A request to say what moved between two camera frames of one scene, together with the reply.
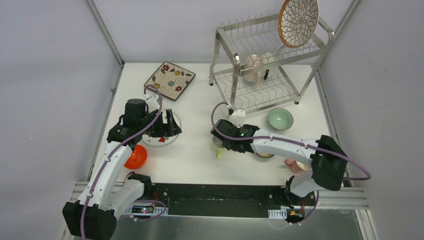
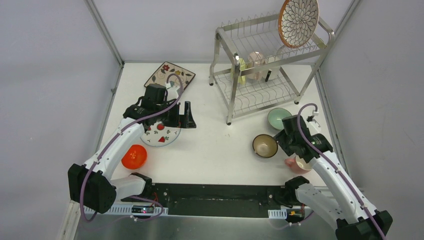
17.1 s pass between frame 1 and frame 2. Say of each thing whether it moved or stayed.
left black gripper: moved
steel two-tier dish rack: stayed
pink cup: stayed
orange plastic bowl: stayed
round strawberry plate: stayed
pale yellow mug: moved
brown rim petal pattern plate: stayed
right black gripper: moved
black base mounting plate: stayed
